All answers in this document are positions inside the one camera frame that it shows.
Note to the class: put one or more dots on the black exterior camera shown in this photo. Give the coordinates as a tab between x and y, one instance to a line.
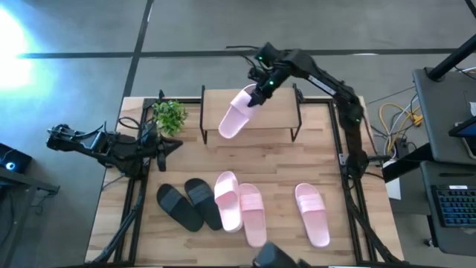
273	257

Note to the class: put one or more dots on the grey desk panel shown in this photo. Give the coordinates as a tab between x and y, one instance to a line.
427	208

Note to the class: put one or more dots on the white box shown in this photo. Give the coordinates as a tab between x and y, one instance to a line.
393	186

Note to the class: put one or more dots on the black metal pole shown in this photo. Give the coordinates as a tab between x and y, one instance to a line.
451	57

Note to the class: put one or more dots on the black box with blue light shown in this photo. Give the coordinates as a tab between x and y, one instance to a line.
13	162

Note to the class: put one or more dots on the green plant in white pot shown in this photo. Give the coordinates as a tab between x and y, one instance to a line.
169	117

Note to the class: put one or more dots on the black keyboard blue backlight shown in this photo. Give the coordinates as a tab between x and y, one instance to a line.
457	206

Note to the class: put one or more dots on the black aluminium table frame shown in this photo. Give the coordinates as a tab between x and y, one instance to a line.
331	119

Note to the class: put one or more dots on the pale pink slide sandal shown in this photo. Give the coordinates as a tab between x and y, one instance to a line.
313	216
234	119
253	216
227	201

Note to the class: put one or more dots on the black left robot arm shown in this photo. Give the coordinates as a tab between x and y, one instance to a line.
115	149

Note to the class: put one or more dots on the wooden shelf black metal legs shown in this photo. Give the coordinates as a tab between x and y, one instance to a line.
277	113

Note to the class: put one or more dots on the black desk support beam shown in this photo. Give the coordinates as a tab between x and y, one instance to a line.
405	164

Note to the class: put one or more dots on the black side stand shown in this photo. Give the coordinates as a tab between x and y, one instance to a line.
26	182

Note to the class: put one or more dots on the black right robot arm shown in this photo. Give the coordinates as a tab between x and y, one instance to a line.
334	89

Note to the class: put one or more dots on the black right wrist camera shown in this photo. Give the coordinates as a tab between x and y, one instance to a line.
256	74

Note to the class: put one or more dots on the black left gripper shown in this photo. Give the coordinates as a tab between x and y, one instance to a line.
160	149

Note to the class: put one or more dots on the black power strip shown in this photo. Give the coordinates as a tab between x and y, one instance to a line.
401	147

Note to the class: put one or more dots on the black tablet blue screen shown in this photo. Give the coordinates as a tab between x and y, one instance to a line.
466	132

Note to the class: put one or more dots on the black slide sandal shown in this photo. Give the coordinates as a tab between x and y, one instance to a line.
204	203
179	206

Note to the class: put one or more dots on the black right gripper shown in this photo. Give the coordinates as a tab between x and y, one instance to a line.
273	82

